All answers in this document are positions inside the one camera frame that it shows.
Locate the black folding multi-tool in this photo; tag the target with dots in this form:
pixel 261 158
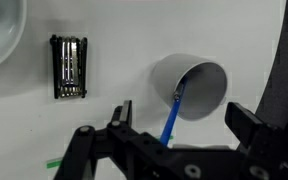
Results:
pixel 69 66

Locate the small clear container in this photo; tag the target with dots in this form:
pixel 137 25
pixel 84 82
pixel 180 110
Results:
pixel 0 30

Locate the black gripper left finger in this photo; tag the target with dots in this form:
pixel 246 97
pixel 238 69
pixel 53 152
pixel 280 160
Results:
pixel 125 115

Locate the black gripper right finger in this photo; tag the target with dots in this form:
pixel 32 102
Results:
pixel 244 123

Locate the white cup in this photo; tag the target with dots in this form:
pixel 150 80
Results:
pixel 170 71

